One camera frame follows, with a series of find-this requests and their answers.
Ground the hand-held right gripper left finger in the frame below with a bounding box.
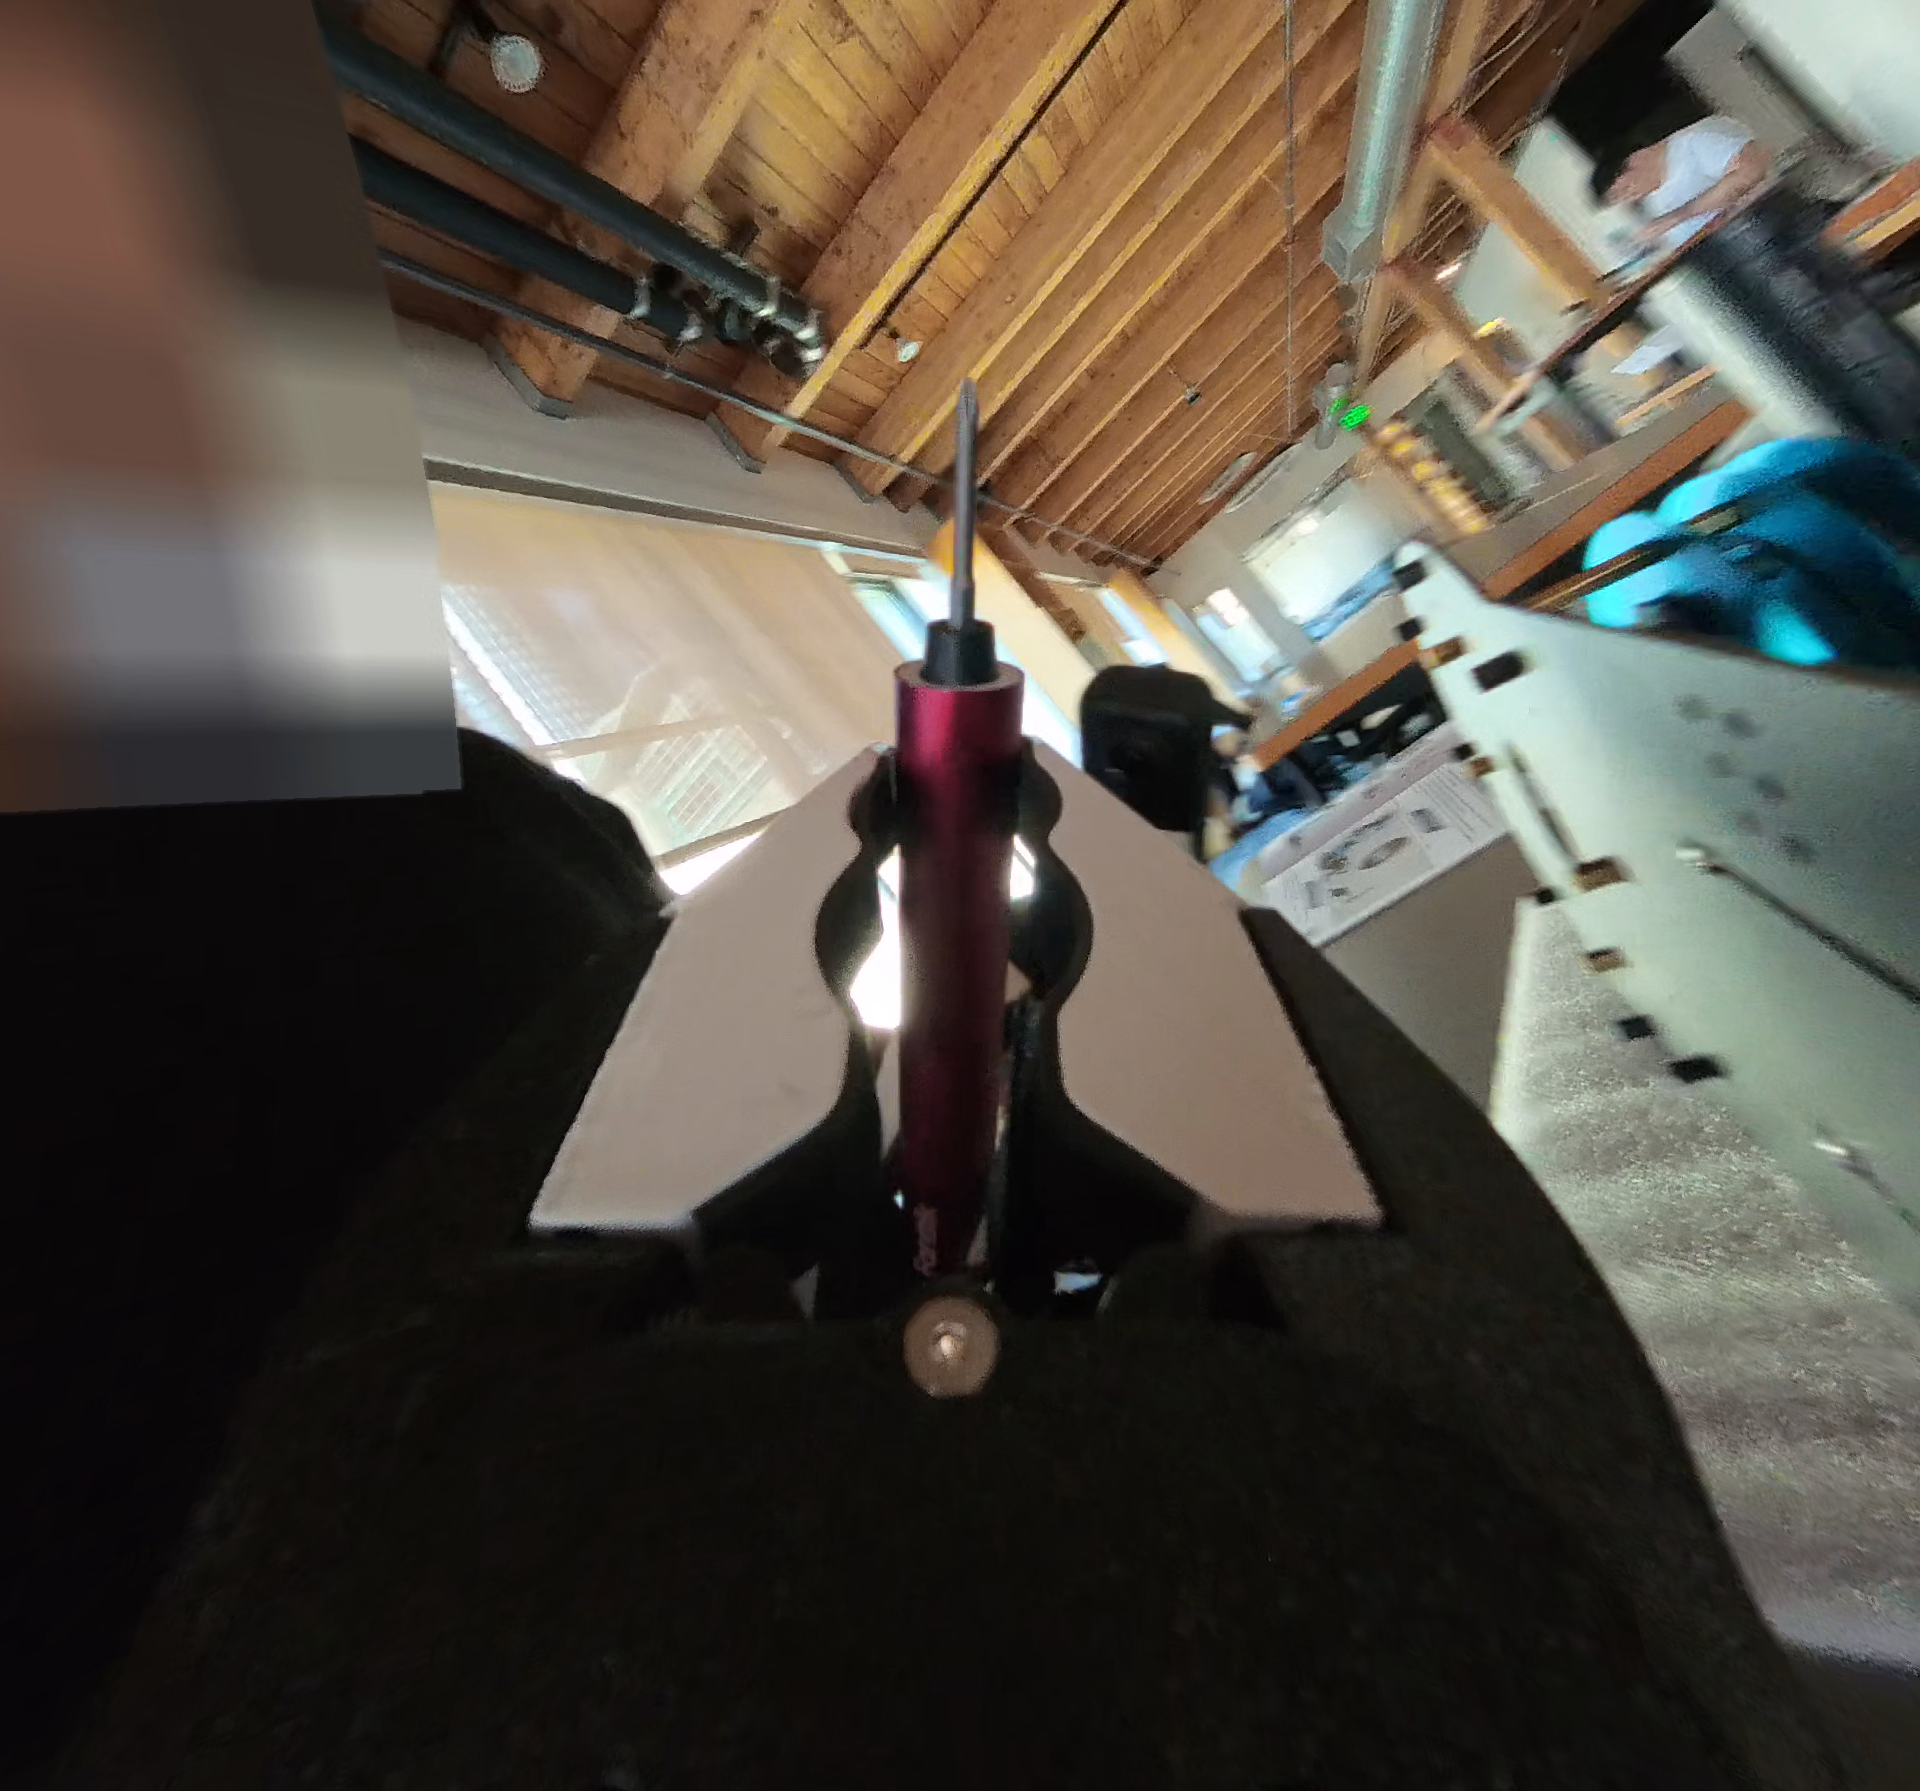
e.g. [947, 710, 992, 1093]
[525, 745, 905, 1251]

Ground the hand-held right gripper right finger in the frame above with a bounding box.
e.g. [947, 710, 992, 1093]
[1020, 745, 1385, 1235]

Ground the red electric screwdriver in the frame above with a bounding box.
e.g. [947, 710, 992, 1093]
[892, 378, 1029, 1284]

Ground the blue hobby robot arm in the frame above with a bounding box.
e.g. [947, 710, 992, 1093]
[1392, 171, 1920, 1245]

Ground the printed instruction sheet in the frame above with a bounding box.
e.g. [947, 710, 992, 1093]
[1258, 756, 1520, 951]

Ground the white foam sheet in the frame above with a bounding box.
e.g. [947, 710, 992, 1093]
[1486, 898, 1920, 1658]

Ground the black insulated ceiling pipe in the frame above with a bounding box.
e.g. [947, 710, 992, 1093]
[323, 22, 827, 375]
[353, 142, 738, 323]

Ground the silver ventilation duct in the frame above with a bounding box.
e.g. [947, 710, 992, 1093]
[1321, 0, 1502, 286]

